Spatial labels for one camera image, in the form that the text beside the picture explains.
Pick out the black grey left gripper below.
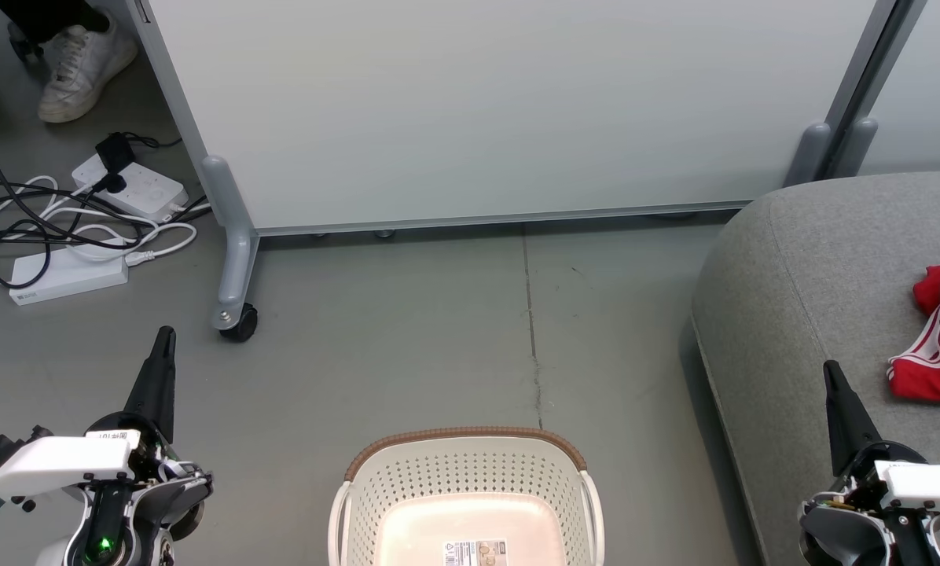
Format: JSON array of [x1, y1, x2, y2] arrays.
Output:
[[83, 325, 215, 566]]

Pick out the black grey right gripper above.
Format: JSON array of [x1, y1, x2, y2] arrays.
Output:
[[799, 359, 940, 566]]

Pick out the red white basketball jersey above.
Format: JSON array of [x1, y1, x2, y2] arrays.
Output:
[[886, 255, 940, 404]]

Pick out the grey fabric sofa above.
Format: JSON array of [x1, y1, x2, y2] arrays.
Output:
[[690, 171, 940, 566]]

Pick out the black caster wheel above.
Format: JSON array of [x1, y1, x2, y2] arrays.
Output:
[[218, 304, 259, 343]]

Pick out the long white power strip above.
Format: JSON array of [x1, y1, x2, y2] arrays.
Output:
[[9, 245, 130, 307]]

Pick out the grey partition foot with caster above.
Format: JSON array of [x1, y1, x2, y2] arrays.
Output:
[[201, 155, 261, 331]]

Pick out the white power strip with plugs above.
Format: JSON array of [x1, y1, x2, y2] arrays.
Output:
[[72, 153, 190, 224]]

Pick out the black power adapter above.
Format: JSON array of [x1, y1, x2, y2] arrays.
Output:
[[94, 133, 138, 175]]

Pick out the white sneaker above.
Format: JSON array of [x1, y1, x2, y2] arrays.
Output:
[[37, 24, 139, 124]]

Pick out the white perforated laundry basket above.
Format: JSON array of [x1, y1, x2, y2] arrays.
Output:
[[329, 427, 606, 566]]

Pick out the narrow white partition panel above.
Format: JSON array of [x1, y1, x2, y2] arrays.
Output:
[[828, 0, 940, 178]]

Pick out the basket bottom label sticker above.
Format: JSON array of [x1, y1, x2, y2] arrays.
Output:
[[440, 538, 509, 566]]

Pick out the black trouser leg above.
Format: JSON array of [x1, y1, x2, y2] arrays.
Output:
[[0, 0, 119, 50]]

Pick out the large white partition panel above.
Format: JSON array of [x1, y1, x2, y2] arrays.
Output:
[[128, 0, 905, 237]]

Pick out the white power cable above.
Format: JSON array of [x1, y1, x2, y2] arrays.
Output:
[[0, 175, 198, 273]]

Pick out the white power strips with cables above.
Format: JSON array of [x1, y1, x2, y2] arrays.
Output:
[[0, 118, 212, 289]]

